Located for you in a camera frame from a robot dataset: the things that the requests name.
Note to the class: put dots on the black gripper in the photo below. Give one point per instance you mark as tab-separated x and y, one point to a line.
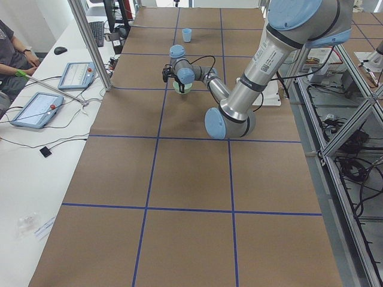
179	81

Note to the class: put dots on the green ceramic bowl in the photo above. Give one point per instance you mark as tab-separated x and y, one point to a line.
182	89

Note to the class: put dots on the light blue paper cup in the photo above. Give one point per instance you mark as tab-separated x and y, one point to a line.
187	35

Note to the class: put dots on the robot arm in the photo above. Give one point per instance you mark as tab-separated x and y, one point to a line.
291	26

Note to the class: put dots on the black keyboard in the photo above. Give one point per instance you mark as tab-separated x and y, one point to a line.
97	29

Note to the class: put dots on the far teach pendant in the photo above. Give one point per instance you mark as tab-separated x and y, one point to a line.
77	75

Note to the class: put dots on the teach pendant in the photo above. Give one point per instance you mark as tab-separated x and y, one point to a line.
77	75
38	111

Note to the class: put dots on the black computer monitor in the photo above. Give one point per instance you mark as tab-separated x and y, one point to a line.
117	17

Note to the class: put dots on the brown paper table mat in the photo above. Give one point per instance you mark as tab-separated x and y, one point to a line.
154	201

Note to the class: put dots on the black computer mouse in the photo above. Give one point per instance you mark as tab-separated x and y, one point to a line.
60	50

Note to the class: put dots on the near teach pendant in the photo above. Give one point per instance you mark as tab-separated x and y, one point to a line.
38	111

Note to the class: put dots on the small black square puck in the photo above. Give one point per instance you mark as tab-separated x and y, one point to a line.
45	151

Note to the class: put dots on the long metal rod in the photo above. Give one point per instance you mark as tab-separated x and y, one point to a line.
20	73

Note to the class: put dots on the seated person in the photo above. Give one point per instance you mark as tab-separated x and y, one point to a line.
14	56

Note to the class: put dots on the clear plastic bag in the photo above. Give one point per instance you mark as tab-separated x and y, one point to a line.
27	224

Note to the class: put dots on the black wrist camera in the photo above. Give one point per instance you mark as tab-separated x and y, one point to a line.
166	74

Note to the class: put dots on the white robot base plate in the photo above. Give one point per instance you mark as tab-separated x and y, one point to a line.
269	97

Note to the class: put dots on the aluminium frame post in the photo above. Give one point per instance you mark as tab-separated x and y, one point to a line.
86	33

